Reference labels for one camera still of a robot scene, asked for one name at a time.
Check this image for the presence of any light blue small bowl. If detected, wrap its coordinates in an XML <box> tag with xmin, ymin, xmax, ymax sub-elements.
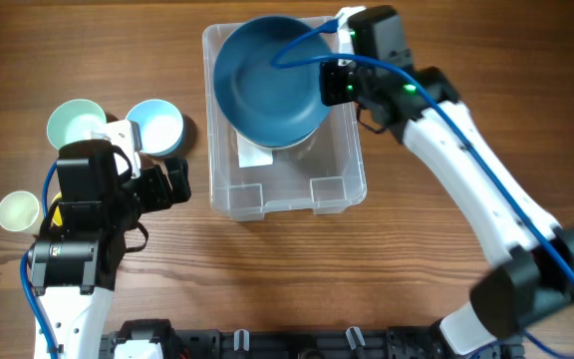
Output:
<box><xmin>126</xmin><ymin>99</ymin><xmax>184</xmax><ymax>157</ymax></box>

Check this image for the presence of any dark blue bowl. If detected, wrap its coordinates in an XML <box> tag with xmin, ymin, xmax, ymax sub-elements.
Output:
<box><xmin>213</xmin><ymin>16</ymin><xmax>330</xmax><ymax>148</ymax></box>

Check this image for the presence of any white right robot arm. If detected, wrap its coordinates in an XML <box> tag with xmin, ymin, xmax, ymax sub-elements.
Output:
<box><xmin>320</xmin><ymin>56</ymin><xmax>574</xmax><ymax>357</ymax></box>

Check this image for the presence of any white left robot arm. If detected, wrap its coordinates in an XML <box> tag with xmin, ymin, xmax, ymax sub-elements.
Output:
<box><xmin>20</xmin><ymin>140</ymin><xmax>191</xmax><ymax>358</ymax></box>

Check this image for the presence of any clear plastic storage container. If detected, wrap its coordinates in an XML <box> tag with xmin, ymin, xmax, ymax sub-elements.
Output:
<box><xmin>202</xmin><ymin>23</ymin><xmax>367</xmax><ymax>221</ymax></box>

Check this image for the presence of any yellow cup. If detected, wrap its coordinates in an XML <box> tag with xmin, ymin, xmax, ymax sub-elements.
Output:
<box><xmin>52</xmin><ymin>192</ymin><xmax>63</xmax><ymax>226</ymax></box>

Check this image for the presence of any white paper label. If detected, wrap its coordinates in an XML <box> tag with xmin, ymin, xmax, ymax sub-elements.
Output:
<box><xmin>237</xmin><ymin>134</ymin><xmax>273</xmax><ymax>169</ymax></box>

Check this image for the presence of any mint green small bowl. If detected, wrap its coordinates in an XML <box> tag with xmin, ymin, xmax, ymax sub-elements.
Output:
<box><xmin>46</xmin><ymin>99</ymin><xmax>107</xmax><ymax>150</ymax></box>

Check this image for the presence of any cream cup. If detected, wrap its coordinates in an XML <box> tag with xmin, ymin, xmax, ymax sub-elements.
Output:
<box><xmin>0</xmin><ymin>190</ymin><xmax>43</xmax><ymax>234</ymax></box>

